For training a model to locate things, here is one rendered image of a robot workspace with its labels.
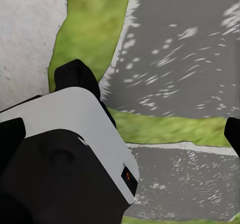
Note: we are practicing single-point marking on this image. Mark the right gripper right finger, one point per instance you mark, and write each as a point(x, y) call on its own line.
point(232, 133)

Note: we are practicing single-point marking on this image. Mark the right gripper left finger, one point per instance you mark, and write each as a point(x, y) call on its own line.
point(12, 133)

